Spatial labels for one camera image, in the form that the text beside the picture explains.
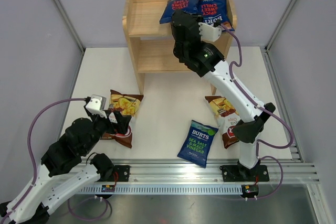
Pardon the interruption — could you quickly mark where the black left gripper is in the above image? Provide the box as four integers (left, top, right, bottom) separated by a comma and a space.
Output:
82, 110, 131, 155

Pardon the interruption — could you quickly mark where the small blue Burts chilli bag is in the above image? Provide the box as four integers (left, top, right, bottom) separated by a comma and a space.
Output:
159, 0, 199, 24

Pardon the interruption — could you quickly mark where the large blue Burts chilli bag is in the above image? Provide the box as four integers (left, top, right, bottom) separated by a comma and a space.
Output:
197, 0, 234, 31

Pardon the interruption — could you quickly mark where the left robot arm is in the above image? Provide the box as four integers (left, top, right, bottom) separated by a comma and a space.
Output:
1, 111, 131, 223

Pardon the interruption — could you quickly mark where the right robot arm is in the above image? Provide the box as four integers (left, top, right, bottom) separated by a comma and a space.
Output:
171, 9, 275, 182

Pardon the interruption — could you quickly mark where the left Chuba cassava chips bag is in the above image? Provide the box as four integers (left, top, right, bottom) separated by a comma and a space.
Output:
101, 90, 144, 148

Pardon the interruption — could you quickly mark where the chuba cassava chips bag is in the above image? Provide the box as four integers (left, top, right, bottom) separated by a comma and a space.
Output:
101, 90, 144, 148
205, 95, 240, 149

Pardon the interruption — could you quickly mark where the wooden two-tier shelf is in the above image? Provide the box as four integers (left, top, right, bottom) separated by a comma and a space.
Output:
122, 0, 237, 93

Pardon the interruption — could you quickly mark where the right Chuba cassava chips bag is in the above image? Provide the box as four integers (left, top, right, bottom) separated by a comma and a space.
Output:
205, 95, 240, 149

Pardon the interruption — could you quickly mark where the Burts sea salt vinegar bag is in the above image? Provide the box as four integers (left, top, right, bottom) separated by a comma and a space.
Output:
177, 120, 218, 168

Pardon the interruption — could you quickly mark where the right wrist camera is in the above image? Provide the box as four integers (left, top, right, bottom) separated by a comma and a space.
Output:
198, 22, 222, 42

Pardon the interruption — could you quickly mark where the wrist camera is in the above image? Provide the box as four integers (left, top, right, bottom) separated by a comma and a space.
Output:
198, 22, 222, 42
84, 94, 107, 119

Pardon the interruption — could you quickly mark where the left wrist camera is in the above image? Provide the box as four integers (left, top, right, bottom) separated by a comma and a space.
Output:
84, 94, 107, 119

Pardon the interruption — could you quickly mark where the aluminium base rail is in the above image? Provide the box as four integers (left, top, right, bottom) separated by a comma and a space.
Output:
49, 158, 321, 186

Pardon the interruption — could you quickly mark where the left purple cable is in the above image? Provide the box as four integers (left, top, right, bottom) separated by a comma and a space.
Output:
0, 98, 91, 224

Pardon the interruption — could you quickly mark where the purple cable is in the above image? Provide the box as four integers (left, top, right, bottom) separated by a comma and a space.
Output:
220, 23, 295, 187
0, 98, 91, 224

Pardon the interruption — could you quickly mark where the white slotted cable duct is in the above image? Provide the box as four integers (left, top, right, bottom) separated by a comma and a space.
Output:
78, 184, 256, 196

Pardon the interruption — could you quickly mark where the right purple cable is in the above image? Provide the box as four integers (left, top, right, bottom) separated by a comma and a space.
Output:
220, 23, 295, 187

